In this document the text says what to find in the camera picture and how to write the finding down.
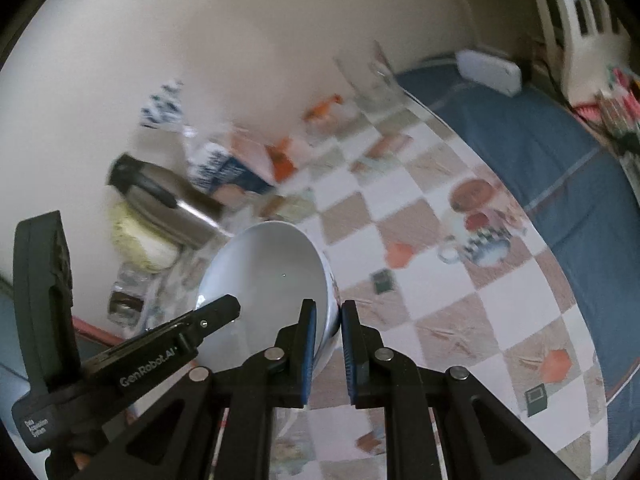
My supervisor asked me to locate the napa cabbage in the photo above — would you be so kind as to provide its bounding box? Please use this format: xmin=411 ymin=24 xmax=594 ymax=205
xmin=111 ymin=200 xmax=181 ymax=273

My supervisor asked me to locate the black power cable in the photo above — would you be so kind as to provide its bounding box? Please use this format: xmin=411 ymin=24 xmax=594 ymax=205
xmin=520 ymin=55 xmax=571 ymax=106

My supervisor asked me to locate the orange snack packet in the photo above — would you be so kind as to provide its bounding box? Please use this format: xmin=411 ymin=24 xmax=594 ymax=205
xmin=302 ymin=92 xmax=348 ymax=128
xmin=264 ymin=135 xmax=301 ymax=183

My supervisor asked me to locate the sliced bread bag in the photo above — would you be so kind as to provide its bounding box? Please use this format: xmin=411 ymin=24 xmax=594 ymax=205
xmin=139 ymin=80 xmax=276 ymax=196

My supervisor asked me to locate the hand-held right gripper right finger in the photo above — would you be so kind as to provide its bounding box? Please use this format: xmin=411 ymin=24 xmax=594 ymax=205
xmin=340 ymin=299 xmax=576 ymax=480

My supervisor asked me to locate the white power strip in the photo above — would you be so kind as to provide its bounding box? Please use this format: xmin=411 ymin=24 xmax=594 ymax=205
xmin=456 ymin=49 xmax=523 ymax=97

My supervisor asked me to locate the white wooden stand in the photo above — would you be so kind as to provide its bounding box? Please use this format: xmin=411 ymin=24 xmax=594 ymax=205
xmin=457 ymin=0 xmax=556 ymax=61

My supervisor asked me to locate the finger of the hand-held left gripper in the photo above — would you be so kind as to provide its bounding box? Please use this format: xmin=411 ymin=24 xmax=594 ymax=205
xmin=142 ymin=295 xmax=242 ymax=343

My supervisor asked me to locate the white cutout chair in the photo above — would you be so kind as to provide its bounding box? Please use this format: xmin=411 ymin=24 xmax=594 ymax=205
xmin=540 ymin=0 xmax=636 ymax=106

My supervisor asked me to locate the stainless steel thermos jug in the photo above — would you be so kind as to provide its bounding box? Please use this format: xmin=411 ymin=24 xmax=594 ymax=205
xmin=107 ymin=154 xmax=228 ymax=251

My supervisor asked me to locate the clear drinking glass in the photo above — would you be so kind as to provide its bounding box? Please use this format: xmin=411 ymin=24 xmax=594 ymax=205
xmin=117 ymin=260 xmax=151 ymax=291

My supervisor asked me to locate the large white bowl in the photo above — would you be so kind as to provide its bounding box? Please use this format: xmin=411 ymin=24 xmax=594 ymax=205
xmin=196 ymin=221 xmax=342 ymax=381

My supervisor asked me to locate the clear glass mug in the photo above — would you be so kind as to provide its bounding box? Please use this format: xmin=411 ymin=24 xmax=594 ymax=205
xmin=335 ymin=40 xmax=401 ymax=111

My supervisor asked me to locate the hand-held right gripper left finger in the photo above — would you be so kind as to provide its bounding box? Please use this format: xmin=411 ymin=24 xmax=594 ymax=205
xmin=55 ymin=298 xmax=319 ymax=480

